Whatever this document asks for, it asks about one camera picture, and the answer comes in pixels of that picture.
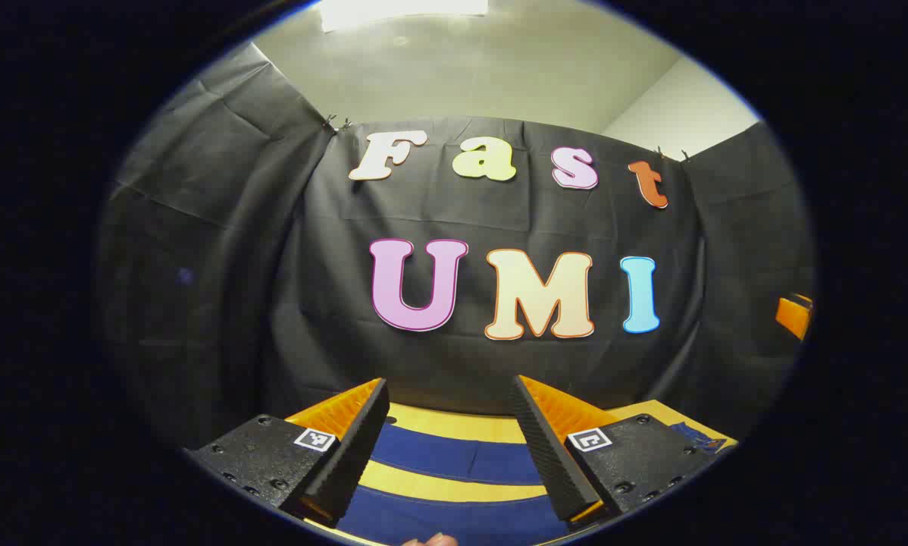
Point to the blue denim jeans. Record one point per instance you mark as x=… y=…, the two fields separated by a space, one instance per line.
x=454 y=459

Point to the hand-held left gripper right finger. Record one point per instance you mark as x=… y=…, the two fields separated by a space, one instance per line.
x=549 y=462

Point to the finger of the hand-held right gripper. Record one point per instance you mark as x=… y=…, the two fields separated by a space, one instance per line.
x=793 y=315

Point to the black backdrop cloth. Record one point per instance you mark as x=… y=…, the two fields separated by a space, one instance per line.
x=310 y=288

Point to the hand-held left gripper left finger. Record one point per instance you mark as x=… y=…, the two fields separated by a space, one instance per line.
x=359 y=455

